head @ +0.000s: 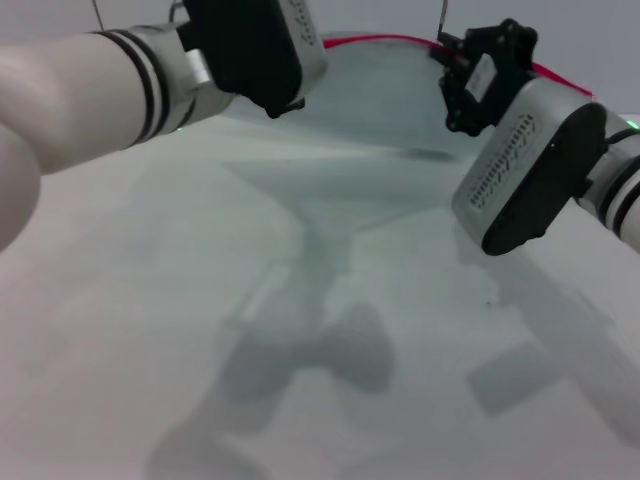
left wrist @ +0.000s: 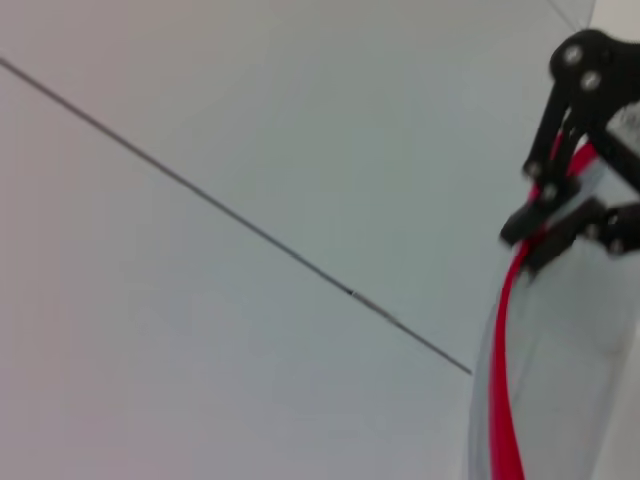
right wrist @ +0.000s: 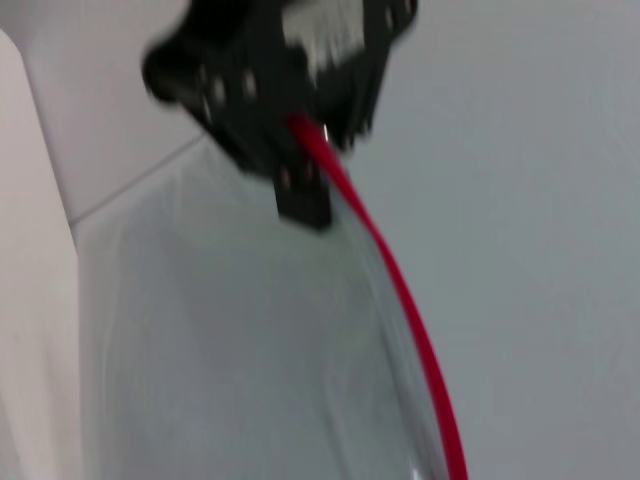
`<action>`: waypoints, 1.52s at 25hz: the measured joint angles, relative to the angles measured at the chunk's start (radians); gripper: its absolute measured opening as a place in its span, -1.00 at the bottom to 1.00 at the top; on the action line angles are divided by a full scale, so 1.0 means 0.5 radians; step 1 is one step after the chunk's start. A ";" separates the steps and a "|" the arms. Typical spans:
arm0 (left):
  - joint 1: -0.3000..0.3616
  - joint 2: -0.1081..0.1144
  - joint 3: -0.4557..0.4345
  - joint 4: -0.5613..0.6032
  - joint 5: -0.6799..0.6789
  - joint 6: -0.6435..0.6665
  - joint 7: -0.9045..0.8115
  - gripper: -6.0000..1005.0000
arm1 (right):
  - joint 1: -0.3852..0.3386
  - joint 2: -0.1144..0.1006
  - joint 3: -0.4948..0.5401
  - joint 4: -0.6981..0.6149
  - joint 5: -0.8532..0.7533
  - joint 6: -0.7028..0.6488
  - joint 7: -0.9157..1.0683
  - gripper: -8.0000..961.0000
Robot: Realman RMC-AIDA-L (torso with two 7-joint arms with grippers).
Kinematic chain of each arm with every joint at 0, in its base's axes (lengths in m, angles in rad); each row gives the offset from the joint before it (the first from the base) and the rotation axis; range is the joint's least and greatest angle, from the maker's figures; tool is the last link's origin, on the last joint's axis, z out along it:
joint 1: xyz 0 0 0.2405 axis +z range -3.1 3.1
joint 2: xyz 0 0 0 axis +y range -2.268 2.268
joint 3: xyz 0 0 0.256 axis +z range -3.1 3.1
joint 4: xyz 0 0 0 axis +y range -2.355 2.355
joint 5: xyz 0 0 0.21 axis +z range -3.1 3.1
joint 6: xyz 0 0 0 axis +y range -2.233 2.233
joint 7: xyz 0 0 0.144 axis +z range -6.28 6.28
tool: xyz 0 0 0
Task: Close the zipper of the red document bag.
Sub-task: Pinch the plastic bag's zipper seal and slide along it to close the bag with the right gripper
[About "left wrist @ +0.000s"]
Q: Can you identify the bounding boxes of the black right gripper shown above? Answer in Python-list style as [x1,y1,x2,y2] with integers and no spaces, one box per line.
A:
[499,28,640,275]

